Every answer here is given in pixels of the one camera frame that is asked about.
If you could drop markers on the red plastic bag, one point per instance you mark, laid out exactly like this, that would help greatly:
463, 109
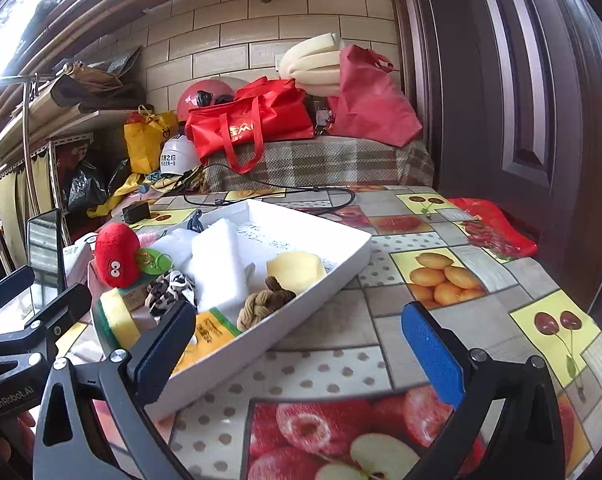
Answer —
496, 235

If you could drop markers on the red tote bag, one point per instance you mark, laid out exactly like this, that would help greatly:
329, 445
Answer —
261, 115

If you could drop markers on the dark red fabric bag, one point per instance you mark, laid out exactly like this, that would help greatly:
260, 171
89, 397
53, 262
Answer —
371, 100

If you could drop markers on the wooden shelf board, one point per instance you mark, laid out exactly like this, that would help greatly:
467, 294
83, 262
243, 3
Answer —
76, 117

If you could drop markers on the yellow cloth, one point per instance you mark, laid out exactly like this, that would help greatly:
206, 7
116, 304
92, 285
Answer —
116, 192

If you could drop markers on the red helmet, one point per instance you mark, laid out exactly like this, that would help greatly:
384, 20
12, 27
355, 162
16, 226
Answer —
196, 100

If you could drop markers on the green keyring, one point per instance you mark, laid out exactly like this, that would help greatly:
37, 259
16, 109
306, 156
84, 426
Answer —
148, 260

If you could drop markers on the plaid covered bench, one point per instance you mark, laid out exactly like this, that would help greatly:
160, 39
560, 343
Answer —
331, 160

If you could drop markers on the brown paper bags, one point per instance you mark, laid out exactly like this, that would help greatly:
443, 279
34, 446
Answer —
81, 85

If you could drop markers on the red plush toy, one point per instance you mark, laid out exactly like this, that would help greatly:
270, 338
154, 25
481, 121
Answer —
116, 250

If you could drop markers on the cream foam rolls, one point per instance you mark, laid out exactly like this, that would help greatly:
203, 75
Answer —
311, 65

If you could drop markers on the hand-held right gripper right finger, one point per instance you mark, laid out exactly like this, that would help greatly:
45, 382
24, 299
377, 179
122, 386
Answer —
431, 350

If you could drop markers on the yellow green scrub sponge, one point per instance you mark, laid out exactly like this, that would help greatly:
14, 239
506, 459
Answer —
118, 320

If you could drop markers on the yellow packet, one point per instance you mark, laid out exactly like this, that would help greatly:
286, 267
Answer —
208, 335

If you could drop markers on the person's left hand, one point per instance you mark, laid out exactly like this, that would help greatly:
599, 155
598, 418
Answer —
6, 445

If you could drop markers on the leopard print scrunchie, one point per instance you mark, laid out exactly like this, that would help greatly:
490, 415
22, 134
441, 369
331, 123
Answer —
168, 290

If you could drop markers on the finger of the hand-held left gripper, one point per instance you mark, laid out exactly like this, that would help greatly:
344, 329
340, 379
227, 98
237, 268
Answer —
11, 282
66, 305

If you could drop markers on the fruit print tablecloth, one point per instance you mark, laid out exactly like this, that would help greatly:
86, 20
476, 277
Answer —
381, 320

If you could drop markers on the black charger adapter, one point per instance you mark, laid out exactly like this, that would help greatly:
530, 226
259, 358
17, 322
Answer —
137, 212

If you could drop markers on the white cloth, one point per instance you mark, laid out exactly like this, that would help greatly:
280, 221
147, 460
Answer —
173, 245

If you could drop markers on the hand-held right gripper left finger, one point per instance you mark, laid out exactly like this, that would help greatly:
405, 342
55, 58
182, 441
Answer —
163, 355

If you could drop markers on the yellow shopping bag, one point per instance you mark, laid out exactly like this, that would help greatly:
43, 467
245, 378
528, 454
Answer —
141, 145

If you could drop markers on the white helmet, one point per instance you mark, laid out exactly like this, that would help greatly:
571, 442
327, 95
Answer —
178, 155

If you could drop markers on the white foam block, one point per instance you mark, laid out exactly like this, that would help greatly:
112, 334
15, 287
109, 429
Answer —
216, 260

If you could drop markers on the dark screen on stand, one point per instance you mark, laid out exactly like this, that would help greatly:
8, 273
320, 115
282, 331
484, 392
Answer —
46, 245

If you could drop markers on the black plastic bag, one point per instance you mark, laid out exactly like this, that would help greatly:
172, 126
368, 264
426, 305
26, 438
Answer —
86, 185

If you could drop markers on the yellow sponge wedge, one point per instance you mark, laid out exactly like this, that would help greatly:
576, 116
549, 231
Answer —
296, 270

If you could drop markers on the white shallow tray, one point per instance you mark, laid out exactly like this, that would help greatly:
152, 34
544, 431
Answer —
291, 230

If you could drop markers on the yellow curtain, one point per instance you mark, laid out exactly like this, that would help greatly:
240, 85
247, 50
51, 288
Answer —
18, 200

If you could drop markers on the brown door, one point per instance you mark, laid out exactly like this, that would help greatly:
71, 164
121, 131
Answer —
506, 85

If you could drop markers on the chrome metal rack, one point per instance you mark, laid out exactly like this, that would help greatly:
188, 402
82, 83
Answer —
28, 160

